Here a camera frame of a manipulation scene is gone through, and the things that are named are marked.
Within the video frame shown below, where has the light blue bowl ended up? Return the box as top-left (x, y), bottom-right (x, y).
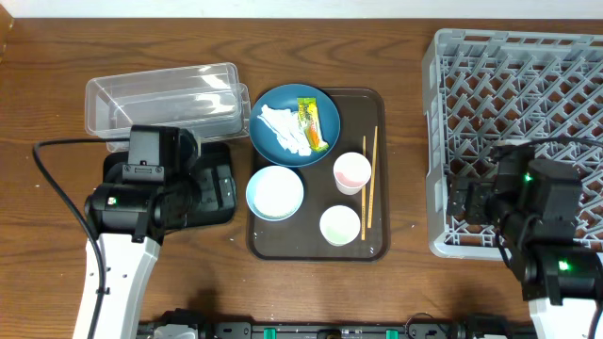
top-left (245, 166), bottom-right (304, 221)

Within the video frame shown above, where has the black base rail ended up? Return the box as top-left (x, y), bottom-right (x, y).
top-left (135, 309), bottom-right (537, 339)

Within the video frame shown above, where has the clear plastic waste bin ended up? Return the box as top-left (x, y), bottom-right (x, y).
top-left (85, 62), bottom-right (251, 153)

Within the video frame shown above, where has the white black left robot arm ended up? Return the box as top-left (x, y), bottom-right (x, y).
top-left (73, 153), bottom-right (236, 338)

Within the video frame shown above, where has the grey dishwasher rack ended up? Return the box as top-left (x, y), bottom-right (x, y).
top-left (422, 29), bottom-right (602, 261)

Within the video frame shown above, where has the white tissue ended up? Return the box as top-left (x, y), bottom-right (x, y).
top-left (258, 105), bottom-right (312, 156)

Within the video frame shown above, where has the white cup green inside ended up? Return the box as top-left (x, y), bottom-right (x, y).
top-left (319, 205), bottom-right (361, 247)

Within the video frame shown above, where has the brown serving tray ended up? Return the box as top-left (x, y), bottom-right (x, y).
top-left (246, 84), bottom-right (390, 262)

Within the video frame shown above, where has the white cup pink inside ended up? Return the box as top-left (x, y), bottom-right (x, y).
top-left (333, 152), bottom-right (372, 195)

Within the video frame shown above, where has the dark blue plate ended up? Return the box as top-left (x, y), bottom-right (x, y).
top-left (249, 84), bottom-right (341, 168)

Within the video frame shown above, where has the yellow snack wrapper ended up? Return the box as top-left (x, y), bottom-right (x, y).
top-left (298, 97), bottom-right (329, 153)

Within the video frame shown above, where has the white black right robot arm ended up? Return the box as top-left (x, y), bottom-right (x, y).
top-left (447, 159), bottom-right (602, 338)

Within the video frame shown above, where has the black rectangular tray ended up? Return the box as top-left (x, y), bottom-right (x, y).
top-left (86, 142), bottom-right (232, 233)

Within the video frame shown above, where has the right wooden chopstick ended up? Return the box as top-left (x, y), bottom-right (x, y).
top-left (367, 126), bottom-right (379, 229)

